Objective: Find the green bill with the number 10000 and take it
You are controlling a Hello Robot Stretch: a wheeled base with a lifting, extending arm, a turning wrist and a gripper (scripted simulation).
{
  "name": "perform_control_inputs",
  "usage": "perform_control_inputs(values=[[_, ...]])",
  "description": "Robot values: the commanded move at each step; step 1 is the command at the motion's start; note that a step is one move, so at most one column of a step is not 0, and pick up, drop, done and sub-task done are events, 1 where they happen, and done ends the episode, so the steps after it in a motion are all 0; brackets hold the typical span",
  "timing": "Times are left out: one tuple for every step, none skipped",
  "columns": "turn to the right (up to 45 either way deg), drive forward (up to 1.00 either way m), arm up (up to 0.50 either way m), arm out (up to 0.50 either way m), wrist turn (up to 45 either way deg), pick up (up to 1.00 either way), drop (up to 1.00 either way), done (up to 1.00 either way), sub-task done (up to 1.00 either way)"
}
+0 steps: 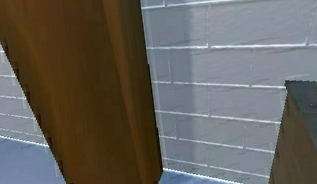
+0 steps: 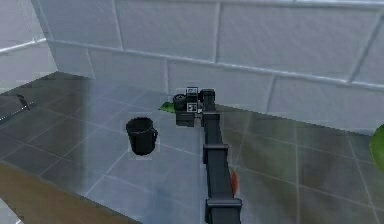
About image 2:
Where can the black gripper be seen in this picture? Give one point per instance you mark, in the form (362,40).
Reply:
(182,110)

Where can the green bill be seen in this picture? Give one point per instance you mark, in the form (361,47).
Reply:
(167,106)

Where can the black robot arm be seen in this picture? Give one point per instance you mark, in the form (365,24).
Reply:
(216,166)

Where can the black bin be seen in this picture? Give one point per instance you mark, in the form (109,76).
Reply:
(141,136)

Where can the red round object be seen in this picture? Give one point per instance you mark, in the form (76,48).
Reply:
(234,181)

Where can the green round object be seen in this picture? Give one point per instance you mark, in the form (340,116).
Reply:
(378,148)

